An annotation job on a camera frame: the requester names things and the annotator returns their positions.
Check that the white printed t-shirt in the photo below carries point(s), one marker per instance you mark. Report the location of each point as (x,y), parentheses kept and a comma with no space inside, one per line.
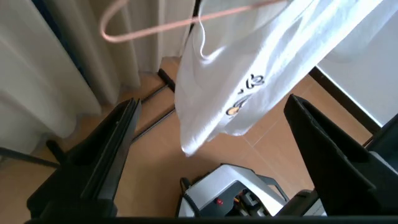
(248,62)

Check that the black clothes rack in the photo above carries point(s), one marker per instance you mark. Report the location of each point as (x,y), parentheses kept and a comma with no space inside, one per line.
(166,79)

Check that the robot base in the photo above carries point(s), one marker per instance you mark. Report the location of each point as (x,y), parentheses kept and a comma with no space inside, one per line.
(224,180)

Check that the pink clothes hanger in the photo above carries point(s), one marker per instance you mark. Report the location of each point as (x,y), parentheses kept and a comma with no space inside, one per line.
(155,29)

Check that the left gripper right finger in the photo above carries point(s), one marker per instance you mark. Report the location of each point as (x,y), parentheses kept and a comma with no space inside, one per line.
(335,180)

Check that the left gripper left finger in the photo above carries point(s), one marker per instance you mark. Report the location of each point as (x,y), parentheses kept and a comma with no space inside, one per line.
(53,196)

